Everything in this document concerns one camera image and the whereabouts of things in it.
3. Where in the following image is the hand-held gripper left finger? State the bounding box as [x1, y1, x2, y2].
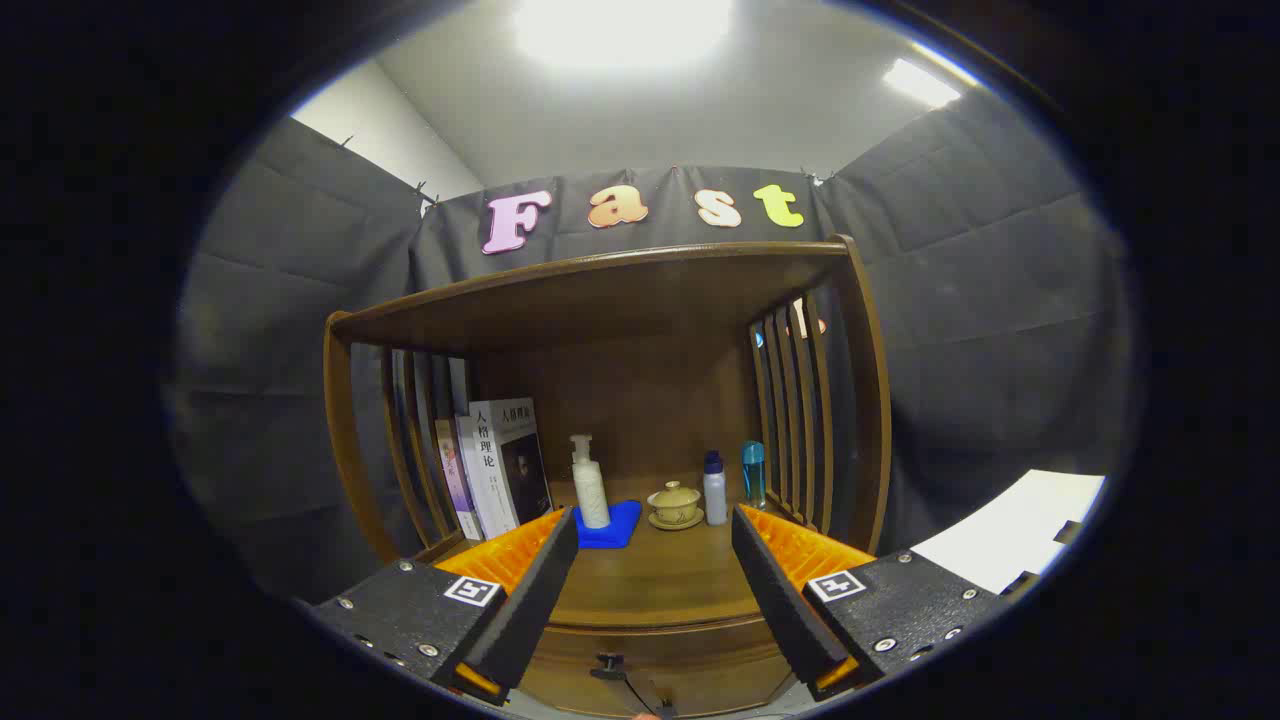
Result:
[295, 506, 581, 707]

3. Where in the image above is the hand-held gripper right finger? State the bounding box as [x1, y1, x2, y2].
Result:
[730, 503, 1006, 703]

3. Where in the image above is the brown wooden drawer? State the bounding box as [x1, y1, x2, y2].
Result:
[520, 615, 801, 719]

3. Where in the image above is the wooden countertop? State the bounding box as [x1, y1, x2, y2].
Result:
[415, 478, 881, 633]

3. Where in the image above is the grey filing cabinet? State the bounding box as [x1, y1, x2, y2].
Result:
[910, 470, 1106, 601]

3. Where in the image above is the brown wooden cabinet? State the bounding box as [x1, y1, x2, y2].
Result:
[322, 235, 893, 719]

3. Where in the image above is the blue cloth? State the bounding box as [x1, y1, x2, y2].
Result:
[573, 500, 643, 550]

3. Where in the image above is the white pump bottle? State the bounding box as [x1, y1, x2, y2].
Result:
[570, 434, 612, 530]

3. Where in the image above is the thick white book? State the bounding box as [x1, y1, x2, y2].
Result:
[468, 397, 553, 536]

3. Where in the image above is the white bottle with blue cap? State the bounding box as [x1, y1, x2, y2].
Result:
[703, 450, 729, 527]

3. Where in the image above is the yellow lidded teacup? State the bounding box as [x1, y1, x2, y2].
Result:
[647, 481, 706, 530]

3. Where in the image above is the thin white book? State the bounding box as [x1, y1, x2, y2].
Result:
[455, 415, 493, 541]

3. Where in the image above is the purple book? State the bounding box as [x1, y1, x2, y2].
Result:
[434, 418, 483, 543]

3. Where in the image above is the long ceiling light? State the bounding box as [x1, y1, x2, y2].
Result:
[882, 57, 963, 109]

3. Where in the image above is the round ceiling light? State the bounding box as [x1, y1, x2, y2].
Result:
[515, 0, 736, 71]

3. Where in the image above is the black floor cable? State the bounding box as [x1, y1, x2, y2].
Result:
[615, 672, 679, 719]

